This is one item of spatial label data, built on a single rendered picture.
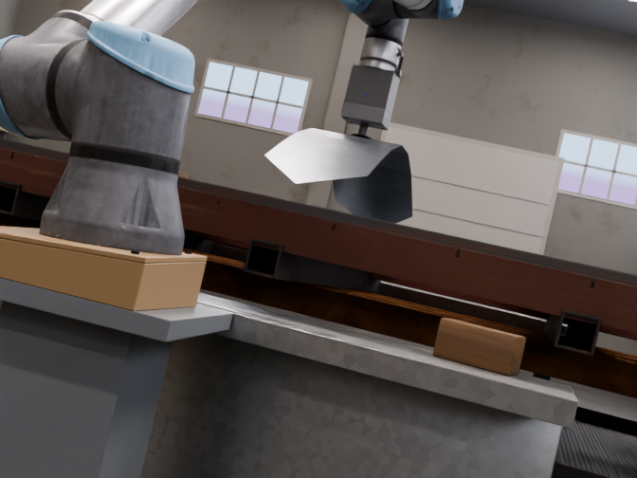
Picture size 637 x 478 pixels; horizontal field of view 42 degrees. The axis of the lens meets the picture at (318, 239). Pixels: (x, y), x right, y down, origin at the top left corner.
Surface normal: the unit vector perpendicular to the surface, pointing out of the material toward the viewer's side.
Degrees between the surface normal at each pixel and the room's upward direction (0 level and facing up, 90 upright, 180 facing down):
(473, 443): 90
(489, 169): 90
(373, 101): 89
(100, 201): 75
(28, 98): 116
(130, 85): 92
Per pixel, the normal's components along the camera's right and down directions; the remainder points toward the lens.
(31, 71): -0.48, -0.20
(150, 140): 0.56, 0.10
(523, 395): -0.25, -0.08
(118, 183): 0.19, -0.26
